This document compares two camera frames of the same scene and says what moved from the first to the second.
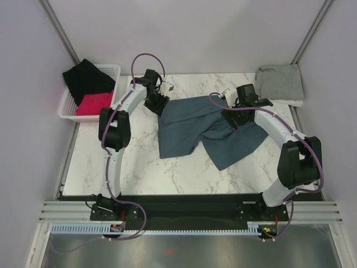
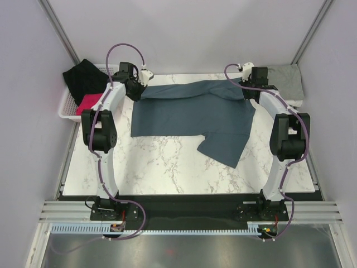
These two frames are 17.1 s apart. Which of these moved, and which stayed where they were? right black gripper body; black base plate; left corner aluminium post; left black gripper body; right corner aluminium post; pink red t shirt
Moved: left black gripper body; right black gripper body
Stayed: black base plate; left corner aluminium post; right corner aluminium post; pink red t shirt
